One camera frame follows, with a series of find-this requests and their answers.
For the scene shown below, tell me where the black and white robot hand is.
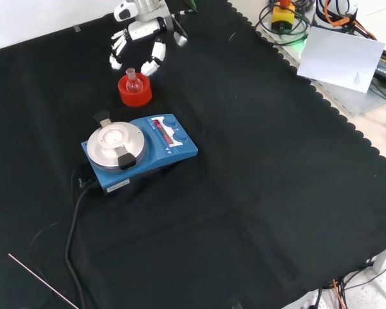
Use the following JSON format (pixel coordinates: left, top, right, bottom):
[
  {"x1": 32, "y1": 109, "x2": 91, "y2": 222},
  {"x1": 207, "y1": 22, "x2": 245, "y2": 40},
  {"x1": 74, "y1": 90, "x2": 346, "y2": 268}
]
[{"x1": 108, "y1": 15, "x2": 188, "y2": 77}]

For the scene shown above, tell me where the clear round-bottom flask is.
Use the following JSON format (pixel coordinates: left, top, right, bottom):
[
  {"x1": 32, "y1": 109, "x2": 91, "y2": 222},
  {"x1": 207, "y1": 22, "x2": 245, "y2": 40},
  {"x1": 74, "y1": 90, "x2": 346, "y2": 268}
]
[{"x1": 125, "y1": 67, "x2": 144, "y2": 95}]

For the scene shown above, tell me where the blue-base heater with steel top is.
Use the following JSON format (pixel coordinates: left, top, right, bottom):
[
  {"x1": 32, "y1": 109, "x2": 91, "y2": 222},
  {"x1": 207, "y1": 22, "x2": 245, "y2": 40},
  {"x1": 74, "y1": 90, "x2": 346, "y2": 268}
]
[{"x1": 80, "y1": 109, "x2": 199, "y2": 196}]

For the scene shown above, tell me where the yellow stop button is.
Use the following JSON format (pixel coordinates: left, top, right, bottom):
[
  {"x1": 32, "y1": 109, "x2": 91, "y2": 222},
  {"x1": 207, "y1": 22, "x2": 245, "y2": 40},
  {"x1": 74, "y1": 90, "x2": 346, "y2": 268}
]
[{"x1": 271, "y1": 0, "x2": 297, "y2": 33}]

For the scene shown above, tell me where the black table cloth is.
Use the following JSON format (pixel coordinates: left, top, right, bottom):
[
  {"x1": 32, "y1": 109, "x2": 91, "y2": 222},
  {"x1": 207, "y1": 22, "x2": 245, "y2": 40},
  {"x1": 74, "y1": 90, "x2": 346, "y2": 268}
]
[{"x1": 0, "y1": 0, "x2": 386, "y2": 309}]

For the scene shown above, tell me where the pale board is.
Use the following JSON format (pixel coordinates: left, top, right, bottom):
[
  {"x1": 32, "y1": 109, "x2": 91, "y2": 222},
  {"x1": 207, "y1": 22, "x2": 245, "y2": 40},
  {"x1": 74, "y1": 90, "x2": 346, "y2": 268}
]
[{"x1": 296, "y1": 26, "x2": 386, "y2": 95}]

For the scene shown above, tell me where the thin metal rod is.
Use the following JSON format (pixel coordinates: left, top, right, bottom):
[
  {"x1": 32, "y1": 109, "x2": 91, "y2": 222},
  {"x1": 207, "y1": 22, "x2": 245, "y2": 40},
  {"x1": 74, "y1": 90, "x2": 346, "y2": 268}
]
[{"x1": 7, "y1": 252, "x2": 80, "y2": 309}]

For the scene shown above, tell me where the white table leg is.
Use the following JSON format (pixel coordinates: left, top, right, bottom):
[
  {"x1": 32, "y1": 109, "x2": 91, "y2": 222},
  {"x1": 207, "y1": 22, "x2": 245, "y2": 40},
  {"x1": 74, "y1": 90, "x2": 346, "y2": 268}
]
[{"x1": 372, "y1": 243, "x2": 386, "y2": 275}]

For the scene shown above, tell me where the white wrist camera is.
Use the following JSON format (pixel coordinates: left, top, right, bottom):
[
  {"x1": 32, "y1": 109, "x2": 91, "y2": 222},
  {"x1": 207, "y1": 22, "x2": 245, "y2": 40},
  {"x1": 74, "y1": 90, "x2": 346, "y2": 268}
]
[{"x1": 113, "y1": 1, "x2": 136, "y2": 23}]

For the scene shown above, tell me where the red flask support ring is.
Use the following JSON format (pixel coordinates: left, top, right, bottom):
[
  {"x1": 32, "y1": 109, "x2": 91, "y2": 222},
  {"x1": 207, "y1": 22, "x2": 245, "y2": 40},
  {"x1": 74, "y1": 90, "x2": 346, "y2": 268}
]
[{"x1": 117, "y1": 72, "x2": 153, "y2": 108}]

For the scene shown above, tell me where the black heater power cable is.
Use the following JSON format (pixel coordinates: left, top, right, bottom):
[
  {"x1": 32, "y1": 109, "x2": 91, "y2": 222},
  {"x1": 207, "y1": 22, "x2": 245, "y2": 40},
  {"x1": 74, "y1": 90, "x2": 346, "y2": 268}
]
[{"x1": 64, "y1": 163, "x2": 95, "y2": 309}]

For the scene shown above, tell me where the orange floor cable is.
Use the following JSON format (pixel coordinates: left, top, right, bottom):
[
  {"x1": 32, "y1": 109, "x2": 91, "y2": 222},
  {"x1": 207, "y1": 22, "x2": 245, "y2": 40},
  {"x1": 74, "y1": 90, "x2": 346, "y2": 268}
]
[{"x1": 332, "y1": 279, "x2": 347, "y2": 309}]

